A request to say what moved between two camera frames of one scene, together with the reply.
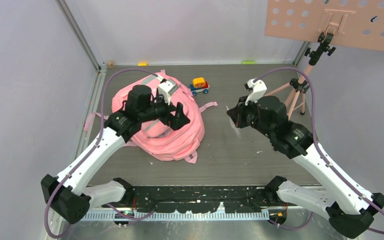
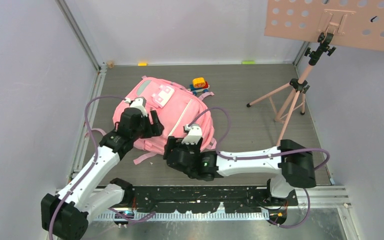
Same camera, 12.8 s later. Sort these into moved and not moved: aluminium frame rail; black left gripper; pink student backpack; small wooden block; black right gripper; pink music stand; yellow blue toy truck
Moved: pink student backpack; black right gripper; black left gripper
Not moved: pink music stand; yellow blue toy truck; aluminium frame rail; small wooden block
